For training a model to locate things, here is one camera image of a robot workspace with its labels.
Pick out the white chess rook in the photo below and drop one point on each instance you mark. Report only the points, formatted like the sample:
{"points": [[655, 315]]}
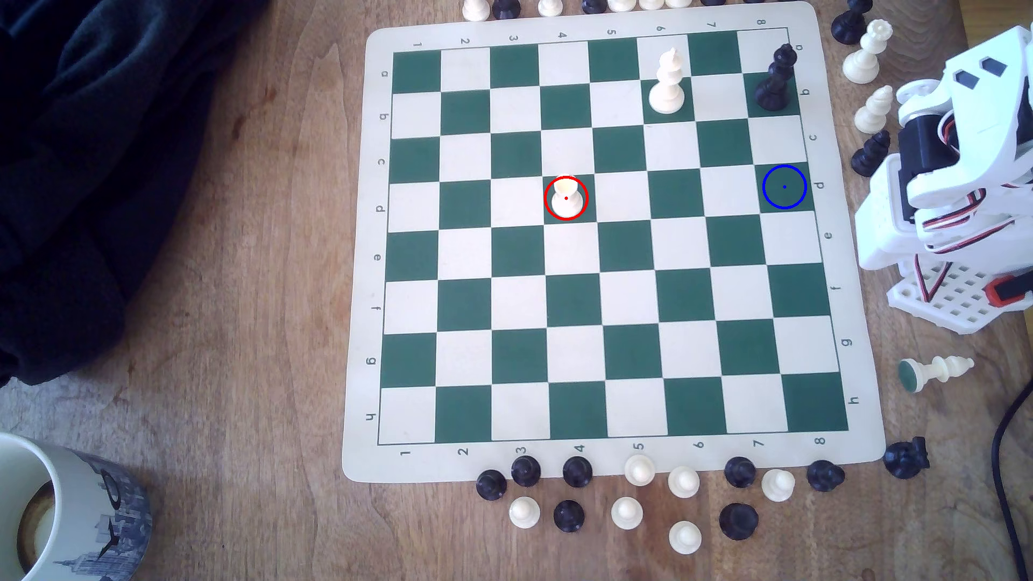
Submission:
{"points": [[566, 206]]}

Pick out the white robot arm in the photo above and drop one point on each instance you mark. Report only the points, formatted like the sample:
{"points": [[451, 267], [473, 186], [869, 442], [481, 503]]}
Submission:
{"points": [[993, 113]]}

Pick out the green white chess board mat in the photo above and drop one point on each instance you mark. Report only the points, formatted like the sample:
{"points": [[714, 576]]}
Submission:
{"points": [[516, 307]]}

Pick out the black chess pawn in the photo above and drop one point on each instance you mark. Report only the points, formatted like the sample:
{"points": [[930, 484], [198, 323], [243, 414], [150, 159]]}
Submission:
{"points": [[825, 475], [569, 516], [525, 470], [577, 471], [739, 472], [738, 520], [491, 485]]}

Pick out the white chess pawn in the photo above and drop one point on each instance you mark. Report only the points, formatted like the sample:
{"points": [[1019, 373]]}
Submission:
{"points": [[626, 512], [639, 470], [685, 537], [524, 511], [683, 482], [778, 485]]}

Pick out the white chess king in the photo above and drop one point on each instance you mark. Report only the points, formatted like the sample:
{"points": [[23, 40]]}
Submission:
{"points": [[666, 93]]}

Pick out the black chess king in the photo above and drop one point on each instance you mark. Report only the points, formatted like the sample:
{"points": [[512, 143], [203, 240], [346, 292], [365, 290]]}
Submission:
{"points": [[773, 89]]}

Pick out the black chess bishop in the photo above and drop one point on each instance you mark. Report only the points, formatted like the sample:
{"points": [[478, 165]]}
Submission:
{"points": [[868, 160]]}

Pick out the white chess bishop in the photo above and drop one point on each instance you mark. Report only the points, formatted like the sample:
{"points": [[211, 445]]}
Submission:
{"points": [[871, 117]]}

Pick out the white chess queen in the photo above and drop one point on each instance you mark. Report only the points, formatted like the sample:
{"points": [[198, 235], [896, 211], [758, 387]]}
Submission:
{"points": [[862, 66]]}

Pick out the black chess queen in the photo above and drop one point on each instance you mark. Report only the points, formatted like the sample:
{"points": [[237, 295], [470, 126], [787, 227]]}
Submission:
{"points": [[849, 28]]}

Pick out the white piece green felt base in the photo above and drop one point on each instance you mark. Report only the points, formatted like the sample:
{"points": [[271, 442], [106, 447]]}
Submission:
{"points": [[936, 371]]}

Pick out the dark blue cloth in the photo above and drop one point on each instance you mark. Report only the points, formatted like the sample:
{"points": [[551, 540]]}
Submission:
{"points": [[81, 161]]}

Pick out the skyline print ceramic mug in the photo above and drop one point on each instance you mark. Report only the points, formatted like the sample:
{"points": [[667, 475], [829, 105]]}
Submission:
{"points": [[121, 516]]}

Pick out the red black clip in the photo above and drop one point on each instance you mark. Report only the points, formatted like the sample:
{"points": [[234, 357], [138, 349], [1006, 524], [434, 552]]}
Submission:
{"points": [[999, 284]]}

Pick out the round wooden object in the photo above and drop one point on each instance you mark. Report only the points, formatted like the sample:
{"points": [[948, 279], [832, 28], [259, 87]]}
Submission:
{"points": [[920, 20]]}

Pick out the white perforated base plate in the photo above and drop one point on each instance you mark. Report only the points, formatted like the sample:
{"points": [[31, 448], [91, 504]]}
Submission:
{"points": [[960, 303]]}

